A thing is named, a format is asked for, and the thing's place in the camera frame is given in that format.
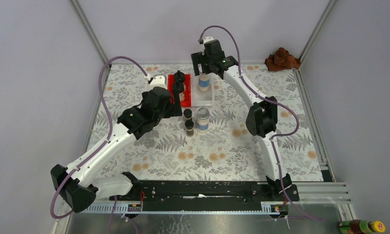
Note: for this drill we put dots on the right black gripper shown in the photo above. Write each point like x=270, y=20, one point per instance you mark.
x=198, y=58

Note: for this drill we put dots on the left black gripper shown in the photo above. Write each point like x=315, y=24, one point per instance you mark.
x=175, y=110

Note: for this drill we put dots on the black-cap jar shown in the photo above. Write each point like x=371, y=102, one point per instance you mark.
x=179, y=77
x=176, y=86

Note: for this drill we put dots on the blue-label shaker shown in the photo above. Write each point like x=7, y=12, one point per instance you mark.
x=202, y=120
x=203, y=82

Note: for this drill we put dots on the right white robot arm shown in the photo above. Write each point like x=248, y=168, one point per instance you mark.
x=262, y=118

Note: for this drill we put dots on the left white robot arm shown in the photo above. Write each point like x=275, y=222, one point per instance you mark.
x=77, y=184

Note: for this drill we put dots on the small dark spice bottle rear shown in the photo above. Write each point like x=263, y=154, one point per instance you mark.
x=187, y=114

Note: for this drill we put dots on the small dark spice bottle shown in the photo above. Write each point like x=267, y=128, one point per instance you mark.
x=187, y=114
x=189, y=127

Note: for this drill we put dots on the red plastic bin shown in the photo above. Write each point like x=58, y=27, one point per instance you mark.
x=186, y=97

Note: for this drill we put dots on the small dark spice bottle front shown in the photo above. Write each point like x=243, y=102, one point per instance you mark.
x=189, y=127

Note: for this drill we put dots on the right clear plastic bin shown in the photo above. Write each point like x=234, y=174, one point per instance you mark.
x=201, y=99

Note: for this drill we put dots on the clear plastic bin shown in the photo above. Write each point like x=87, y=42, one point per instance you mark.
x=201, y=99
x=157, y=92

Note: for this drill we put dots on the left clear plastic bin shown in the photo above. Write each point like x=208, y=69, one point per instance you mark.
x=157, y=92

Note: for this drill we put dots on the floral table mat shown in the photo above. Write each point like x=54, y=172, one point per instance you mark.
x=226, y=151

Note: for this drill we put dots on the brown crumpled cloth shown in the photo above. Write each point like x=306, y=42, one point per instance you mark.
x=282, y=60

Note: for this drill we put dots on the green yellow-cap bottle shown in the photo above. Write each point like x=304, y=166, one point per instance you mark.
x=357, y=226

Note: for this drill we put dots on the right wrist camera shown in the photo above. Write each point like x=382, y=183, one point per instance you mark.
x=205, y=40

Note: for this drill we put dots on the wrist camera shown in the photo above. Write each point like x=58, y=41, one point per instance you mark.
x=205, y=40
x=157, y=80

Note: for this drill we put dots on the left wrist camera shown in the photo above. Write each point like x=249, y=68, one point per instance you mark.
x=157, y=80

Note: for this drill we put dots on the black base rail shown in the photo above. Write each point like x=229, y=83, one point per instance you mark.
x=200, y=196

